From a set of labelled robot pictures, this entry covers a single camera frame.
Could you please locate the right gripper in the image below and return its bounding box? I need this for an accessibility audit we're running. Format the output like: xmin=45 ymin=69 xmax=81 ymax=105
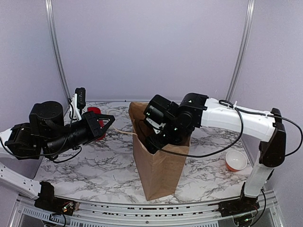
xmin=145 ymin=118 xmax=185 ymax=156

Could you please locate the brown paper bag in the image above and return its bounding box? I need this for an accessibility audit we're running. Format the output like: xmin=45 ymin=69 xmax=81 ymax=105
xmin=128 ymin=102 xmax=190 ymax=201

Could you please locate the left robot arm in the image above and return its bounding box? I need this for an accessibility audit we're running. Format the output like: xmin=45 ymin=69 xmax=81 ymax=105
xmin=0 ymin=101 xmax=115 ymax=215

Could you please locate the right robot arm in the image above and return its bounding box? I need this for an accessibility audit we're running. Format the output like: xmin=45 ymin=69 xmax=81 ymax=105
xmin=143 ymin=93 xmax=286 ymax=212

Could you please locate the red cylindrical holder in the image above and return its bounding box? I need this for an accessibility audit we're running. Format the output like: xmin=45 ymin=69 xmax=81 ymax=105
xmin=87 ymin=106 xmax=106 ymax=142

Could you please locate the orange white bowl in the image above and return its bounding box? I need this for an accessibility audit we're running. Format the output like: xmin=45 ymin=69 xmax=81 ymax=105
xmin=225 ymin=150 xmax=247 ymax=172

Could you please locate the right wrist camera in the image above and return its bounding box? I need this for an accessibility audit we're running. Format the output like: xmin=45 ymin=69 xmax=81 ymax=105
xmin=143 ymin=95 xmax=179 ymax=134

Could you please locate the front aluminium rail base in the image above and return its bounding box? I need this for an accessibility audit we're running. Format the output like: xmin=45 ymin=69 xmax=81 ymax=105
xmin=8 ymin=191 xmax=286 ymax=227

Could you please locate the left aluminium frame post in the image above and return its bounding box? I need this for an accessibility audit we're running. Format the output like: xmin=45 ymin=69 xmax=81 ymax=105
xmin=45 ymin=0 xmax=71 ymax=102

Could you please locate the aluminium frame post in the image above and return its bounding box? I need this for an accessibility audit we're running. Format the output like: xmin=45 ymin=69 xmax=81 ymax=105
xmin=226 ymin=0 xmax=256 ymax=101
xmin=45 ymin=0 xmax=71 ymax=102

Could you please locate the right aluminium frame post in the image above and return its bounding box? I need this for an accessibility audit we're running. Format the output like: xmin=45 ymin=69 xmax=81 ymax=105
xmin=226 ymin=0 xmax=256 ymax=101

